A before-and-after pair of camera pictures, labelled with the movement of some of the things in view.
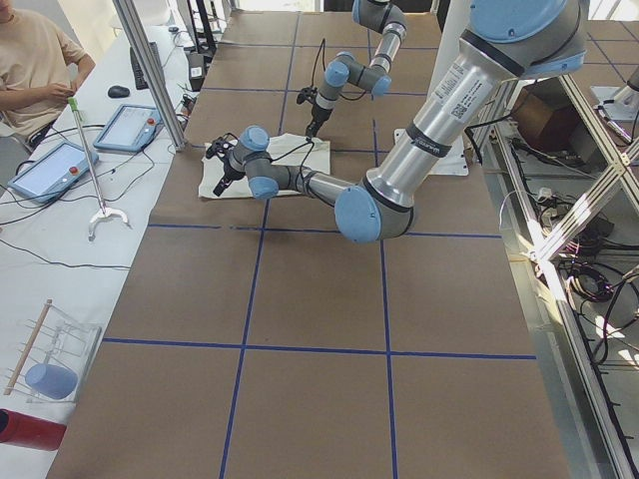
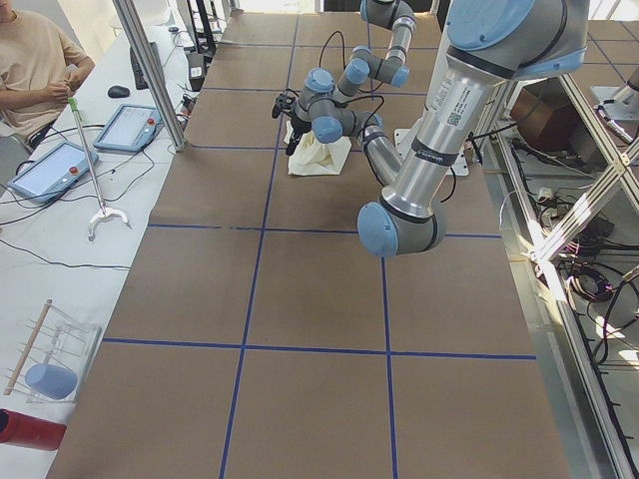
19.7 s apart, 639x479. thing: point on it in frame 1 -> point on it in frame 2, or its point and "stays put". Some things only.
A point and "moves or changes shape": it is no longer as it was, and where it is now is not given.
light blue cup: (52, 381) stays put
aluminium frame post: (132, 24) stays put
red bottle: (17, 428) stays put
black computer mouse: (118, 92) stays put
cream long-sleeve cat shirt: (294, 150) moves or changes shape
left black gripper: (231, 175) -> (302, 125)
